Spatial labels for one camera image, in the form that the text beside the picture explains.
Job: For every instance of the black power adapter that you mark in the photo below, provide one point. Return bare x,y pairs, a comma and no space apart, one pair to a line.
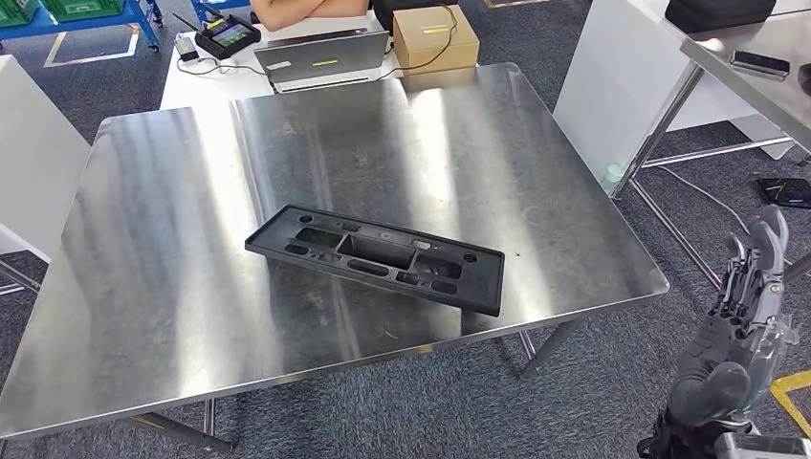
187,49

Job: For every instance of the pale floor tape square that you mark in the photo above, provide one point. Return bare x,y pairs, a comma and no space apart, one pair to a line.
513,3

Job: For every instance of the white table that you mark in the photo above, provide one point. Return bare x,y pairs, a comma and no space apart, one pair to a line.
209,85

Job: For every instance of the person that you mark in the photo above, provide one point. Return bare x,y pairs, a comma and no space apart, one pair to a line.
304,11

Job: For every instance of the pale green round cap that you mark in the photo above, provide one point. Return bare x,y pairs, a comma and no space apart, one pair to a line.
614,172

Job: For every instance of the silver laptop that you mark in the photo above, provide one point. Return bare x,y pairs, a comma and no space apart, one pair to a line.
317,60

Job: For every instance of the black handheld terminal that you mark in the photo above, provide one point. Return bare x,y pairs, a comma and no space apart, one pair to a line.
231,35

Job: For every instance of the white panel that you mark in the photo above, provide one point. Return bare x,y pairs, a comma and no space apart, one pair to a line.
614,76
38,158

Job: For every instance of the cardboard box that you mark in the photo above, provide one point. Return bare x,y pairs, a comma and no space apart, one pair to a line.
434,44

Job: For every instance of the black smartphone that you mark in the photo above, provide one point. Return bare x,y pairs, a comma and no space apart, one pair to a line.
760,63

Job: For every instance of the black plastic panel part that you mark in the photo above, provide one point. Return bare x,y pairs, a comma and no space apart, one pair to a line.
380,253

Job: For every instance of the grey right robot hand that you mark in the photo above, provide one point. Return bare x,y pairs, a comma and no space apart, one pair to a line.
728,367

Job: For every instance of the green plastic crate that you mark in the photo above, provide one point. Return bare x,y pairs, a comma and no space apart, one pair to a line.
13,9
82,7

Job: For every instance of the dark round item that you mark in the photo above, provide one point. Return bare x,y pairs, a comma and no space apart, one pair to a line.
806,79

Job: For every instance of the blue steel shelf rack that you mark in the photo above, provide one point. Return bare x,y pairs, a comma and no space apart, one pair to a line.
82,22
218,4

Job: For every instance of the stainless steel workbench table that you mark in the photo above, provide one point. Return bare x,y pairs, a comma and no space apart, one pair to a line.
158,253

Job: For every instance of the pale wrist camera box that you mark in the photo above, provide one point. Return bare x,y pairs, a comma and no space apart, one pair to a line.
760,446

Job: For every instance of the black bag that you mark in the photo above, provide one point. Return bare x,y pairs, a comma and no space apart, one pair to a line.
716,13

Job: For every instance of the black router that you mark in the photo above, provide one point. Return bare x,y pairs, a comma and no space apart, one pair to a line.
789,193

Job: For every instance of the yellow floor tape square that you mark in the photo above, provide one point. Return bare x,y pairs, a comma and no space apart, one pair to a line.
792,386

